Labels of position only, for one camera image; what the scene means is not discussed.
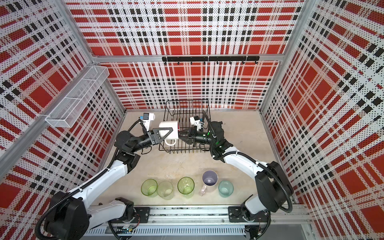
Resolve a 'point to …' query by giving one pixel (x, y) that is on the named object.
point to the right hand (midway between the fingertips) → (175, 136)
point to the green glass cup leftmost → (149, 187)
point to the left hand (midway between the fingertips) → (173, 132)
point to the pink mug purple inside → (209, 178)
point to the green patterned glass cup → (185, 186)
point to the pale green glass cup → (165, 190)
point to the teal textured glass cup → (225, 188)
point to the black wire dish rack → (180, 110)
